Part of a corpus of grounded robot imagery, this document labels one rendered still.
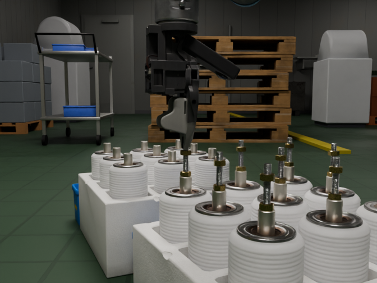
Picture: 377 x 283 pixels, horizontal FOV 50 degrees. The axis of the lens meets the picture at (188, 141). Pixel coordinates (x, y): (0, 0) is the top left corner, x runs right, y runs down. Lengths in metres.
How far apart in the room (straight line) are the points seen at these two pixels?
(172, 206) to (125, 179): 0.31
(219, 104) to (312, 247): 3.11
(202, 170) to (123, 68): 8.22
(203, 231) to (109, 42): 8.81
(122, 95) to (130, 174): 8.26
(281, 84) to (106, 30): 6.23
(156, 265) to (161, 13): 0.41
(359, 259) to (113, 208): 0.56
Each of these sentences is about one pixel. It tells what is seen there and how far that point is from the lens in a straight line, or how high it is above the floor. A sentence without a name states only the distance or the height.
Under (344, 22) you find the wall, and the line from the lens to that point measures 10.09.
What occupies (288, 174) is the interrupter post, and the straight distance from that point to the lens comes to 0.85.
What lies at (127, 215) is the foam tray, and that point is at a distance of 0.97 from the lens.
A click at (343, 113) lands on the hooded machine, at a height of 0.19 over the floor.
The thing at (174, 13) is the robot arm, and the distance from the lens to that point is 0.68.
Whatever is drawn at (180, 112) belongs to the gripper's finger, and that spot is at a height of 0.40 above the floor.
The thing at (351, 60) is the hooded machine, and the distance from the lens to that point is 5.66.
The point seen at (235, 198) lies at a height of 0.24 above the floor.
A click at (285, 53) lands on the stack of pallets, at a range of 3.74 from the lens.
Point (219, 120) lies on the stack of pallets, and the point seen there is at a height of 0.20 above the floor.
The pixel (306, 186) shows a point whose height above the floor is 0.25.
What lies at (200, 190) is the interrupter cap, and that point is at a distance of 0.73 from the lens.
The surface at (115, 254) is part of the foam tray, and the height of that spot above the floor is 0.06.
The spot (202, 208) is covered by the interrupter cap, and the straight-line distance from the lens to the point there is 0.63.
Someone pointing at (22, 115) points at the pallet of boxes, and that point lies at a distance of 4.74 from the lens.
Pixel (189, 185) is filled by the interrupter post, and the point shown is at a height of 0.27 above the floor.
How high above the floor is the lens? 0.43
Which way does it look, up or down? 7 degrees down
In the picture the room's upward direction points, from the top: straight up
